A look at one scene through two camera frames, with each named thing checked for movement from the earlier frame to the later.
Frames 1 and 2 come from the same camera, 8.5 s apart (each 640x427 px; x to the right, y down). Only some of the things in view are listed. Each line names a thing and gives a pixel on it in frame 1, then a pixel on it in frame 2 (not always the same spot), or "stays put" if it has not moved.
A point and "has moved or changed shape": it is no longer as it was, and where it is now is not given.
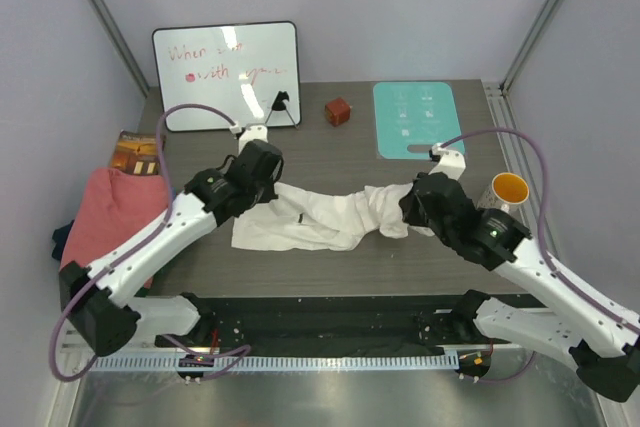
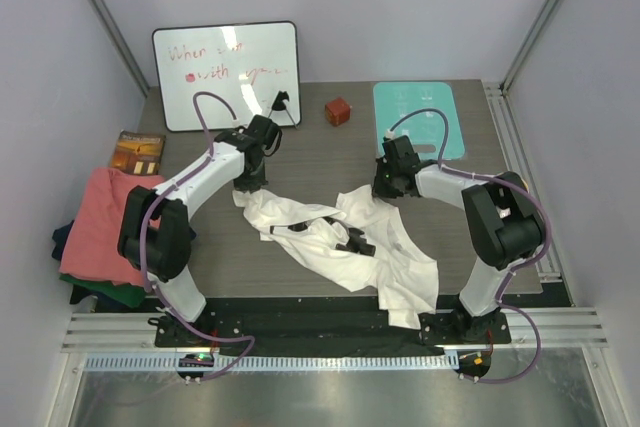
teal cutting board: x=413 y=116 stays put
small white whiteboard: x=238 y=70 stays put
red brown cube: x=337 y=112 stays put
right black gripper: x=410 y=215 to x=378 y=188
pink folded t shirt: x=113 y=208 stays put
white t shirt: x=303 y=219 has moved or changed shape
